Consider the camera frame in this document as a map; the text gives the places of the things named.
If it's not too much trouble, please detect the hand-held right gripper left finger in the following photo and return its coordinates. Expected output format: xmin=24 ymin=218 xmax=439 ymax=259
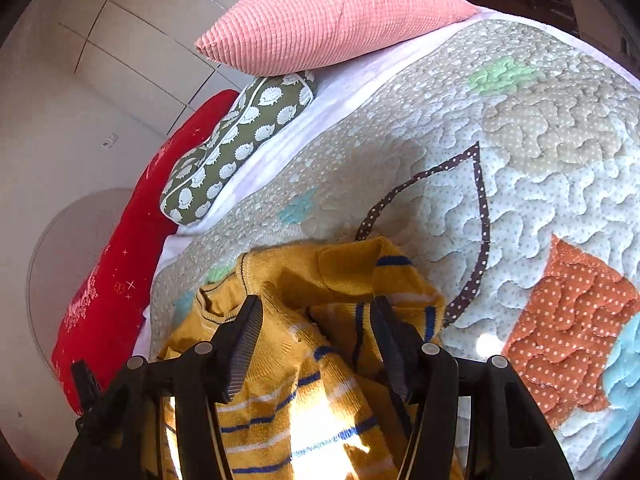
xmin=56 ymin=295 xmax=264 ymax=480

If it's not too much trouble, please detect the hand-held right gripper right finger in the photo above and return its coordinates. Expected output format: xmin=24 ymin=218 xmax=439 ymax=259
xmin=369 ymin=295 xmax=576 ymax=480

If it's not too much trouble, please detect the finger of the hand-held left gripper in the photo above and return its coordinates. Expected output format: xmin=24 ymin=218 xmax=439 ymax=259
xmin=70 ymin=359 xmax=121 ymax=436

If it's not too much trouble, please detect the red star-print pillow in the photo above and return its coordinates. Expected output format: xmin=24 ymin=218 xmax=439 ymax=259
xmin=51 ymin=89 xmax=241 ymax=417

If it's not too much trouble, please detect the pink corduroy pillow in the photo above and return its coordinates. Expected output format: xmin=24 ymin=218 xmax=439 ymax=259
xmin=195 ymin=0 xmax=482 ymax=74

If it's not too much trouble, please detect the glossy white wardrobe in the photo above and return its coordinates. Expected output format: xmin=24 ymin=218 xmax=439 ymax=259
xmin=25 ymin=0 xmax=321 ymax=133

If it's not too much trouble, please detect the yellow striped knit sweater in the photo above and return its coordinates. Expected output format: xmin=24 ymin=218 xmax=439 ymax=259
xmin=140 ymin=236 xmax=466 ymax=480

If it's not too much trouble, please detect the green hedgehog-print pillow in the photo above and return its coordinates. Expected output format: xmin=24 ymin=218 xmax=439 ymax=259
xmin=159 ymin=71 xmax=317 ymax=226

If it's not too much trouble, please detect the patchwork quilted bed cover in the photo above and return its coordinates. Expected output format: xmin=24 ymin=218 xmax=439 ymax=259
xmin=147 ymin=19 xmax=640 ymax=480

